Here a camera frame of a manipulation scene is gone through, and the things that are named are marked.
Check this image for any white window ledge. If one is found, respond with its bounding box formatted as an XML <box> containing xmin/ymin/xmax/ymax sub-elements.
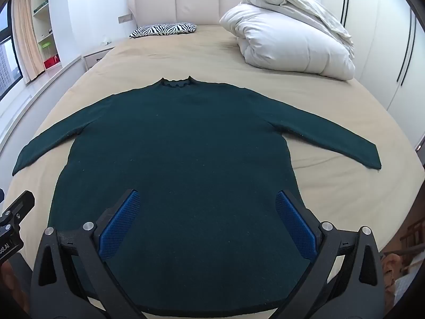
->
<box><xmin>0</xmin><ymin>55</ymin><xmax>83</xmax><ymax>153</ymax></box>

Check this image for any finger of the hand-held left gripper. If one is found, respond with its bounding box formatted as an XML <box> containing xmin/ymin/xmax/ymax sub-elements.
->
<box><xmin>0</xmin><ymin>190</ymin><xmax>35</xmax><ymax>221</ymax></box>

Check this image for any white folded duvet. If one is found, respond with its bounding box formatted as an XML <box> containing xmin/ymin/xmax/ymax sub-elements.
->
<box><xmin>220</xmin><ymin>0</ymin><xmax>356</xmax><ymax>81</ymax></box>

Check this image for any dark framed window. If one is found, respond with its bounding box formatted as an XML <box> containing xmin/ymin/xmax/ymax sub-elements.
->
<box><xmin>0</xmin><ymin>0</ymin><xmax>24</xmax><ymax>102</ymax></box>

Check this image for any white wardrobe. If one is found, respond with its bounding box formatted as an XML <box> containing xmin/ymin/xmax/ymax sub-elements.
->
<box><xmin>320</xmin><ymin>0</ymin><xmax>425</xmax><ymax>150</ymax></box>

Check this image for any dark green sweater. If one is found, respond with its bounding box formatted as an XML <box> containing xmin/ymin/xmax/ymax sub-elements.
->
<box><xmin>11</xmin><ymin>76</ymin><xmax>382</xmax><ymax>318</ymax></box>

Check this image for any white nightstand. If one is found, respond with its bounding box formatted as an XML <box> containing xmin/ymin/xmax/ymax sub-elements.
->
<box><xmin>82</xmin><ymin>46</ymin><xmax>115</xmax><ymax>71</ymax></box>

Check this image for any zebra print pillow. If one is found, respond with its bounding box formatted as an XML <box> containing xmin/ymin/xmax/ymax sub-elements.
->
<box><xmin>129</xmin><ymin>23</ymin><xmax>198</xmax><ymax>39</ymax></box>

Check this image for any dark wooden furniture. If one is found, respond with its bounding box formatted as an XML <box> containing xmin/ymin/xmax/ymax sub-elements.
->
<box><xmin>400</xmin><ymin>221</ymin><xmax>425</xmax><ymax>256</ymax></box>

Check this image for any beige padded headboard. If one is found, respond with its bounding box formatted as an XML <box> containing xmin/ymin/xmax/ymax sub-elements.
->
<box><xmin>127</xmin><ymin>0</ymin><xmax>276</xmax><ymax>39</ymax></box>

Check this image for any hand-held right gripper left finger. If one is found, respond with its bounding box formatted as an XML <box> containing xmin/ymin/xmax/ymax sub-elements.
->
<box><xmin>31</xmin><ymin>189</ymin><xmax>147</xmax><ymax>319</ymax></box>

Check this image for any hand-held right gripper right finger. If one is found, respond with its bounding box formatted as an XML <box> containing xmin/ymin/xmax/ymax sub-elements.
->
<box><xmin>267</xmin><ymin>190</ymin><xmax>386</xmax><ymax>319</ymax></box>

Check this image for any white wall shelf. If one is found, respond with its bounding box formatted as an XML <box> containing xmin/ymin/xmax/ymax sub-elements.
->
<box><xmin>31</xmin><ymin>0</ymin><xmax>62</xmax><ymax>70</ymax></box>

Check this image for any beige curtain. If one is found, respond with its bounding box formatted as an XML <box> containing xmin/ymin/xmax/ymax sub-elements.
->
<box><xmin>11</xmin><ymin>0</ymin><xmax>45</xmax><ymax>82</ymax></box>

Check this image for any beige bed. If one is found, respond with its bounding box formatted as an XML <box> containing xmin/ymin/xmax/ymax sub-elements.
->
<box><xmin>0</xmin><ymin>23</ymin><xmax>425</xmax><ymax>319</ymax></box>

